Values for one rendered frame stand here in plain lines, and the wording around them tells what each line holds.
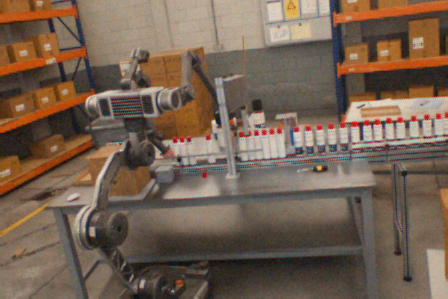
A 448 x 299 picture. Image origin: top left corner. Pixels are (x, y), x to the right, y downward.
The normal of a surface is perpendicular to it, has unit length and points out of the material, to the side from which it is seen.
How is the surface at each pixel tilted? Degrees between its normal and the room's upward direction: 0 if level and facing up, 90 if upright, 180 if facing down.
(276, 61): 90
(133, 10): 90
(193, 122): 89
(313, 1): 90
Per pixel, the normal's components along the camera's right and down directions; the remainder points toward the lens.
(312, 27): -0.35, 0.29
